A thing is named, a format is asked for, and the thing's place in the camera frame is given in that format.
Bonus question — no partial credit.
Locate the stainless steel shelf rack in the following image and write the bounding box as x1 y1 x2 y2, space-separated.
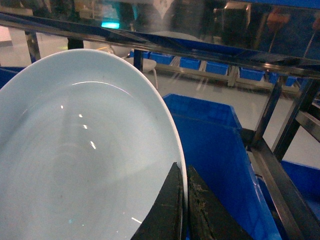
0 0 320 240

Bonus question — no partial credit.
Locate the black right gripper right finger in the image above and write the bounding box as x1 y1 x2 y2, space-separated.
187 165 252 240

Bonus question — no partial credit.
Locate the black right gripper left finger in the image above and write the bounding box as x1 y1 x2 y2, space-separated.
131 162 187 240

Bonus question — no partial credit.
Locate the white stool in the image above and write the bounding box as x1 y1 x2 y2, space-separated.
107 44 160 91

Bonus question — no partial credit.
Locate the light blue round tray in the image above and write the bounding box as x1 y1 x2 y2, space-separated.
0 49 188 240

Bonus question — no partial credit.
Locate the large blue crate on shelf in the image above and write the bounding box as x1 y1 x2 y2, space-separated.
163 93 281 240

